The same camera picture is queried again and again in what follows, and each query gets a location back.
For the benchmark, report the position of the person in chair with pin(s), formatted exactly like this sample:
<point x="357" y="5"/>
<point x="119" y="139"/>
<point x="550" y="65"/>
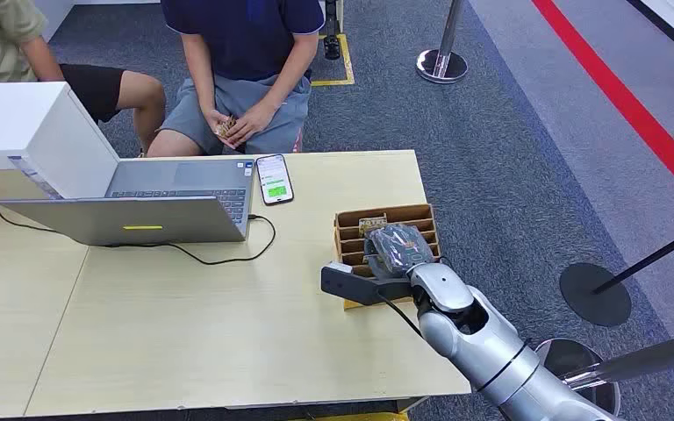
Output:
<point x="244" y="40"/>
<point x="0" y="40"/>

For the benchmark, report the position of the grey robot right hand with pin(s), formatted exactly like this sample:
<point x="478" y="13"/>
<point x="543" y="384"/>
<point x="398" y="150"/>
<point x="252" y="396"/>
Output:
<point x="398" y="250"/>

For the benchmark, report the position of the person's right forearm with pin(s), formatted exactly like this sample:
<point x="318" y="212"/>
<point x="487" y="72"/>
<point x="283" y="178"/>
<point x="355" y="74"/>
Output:
<point x="200" y="75"/>

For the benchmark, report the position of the black stanchion post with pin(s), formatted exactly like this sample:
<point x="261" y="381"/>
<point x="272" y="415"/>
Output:
<point x="595" y="293"/>

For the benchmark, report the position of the black smartphone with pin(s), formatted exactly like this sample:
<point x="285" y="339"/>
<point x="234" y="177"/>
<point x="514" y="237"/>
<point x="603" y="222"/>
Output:
<point x="274" y="179"/>

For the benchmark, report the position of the grey laptop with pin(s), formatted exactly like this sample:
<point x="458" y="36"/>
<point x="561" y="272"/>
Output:
<point x="139" y="218"/>

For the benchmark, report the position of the yellow object under table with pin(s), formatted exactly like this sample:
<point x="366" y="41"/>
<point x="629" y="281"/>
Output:
<point x="360" y="417"/>

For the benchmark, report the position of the person's left forearm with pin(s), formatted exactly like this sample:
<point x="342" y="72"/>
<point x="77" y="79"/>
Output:
<point x="290" y="72"/>
<point x="43" y="61"/>

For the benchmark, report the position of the black stand leg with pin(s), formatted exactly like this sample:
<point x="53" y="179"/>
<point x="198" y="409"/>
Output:
<point x="332" y="35"/>

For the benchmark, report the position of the white box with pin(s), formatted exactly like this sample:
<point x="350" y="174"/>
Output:
<point x="17" y="122"/>

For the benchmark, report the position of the wooden slotted card holder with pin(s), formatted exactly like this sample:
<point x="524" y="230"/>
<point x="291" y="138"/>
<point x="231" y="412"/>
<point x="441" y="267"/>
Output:
<point x="348" y="232"/>

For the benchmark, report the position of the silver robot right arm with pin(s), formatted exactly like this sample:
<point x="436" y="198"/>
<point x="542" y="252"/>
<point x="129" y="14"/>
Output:
<point x="488" y="348"/>

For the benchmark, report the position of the chrome stanchion post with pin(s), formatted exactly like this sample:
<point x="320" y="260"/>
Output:
<point x="443" y="58"/>
<point x="633" y="361"/>

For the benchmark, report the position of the person's right hand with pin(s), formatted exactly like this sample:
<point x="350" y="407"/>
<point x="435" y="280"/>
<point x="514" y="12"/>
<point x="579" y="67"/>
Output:
<point x="215" y="122"/>

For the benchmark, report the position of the person's left hand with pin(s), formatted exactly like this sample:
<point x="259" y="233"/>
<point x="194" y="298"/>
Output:
<point x="253" y="123"/>

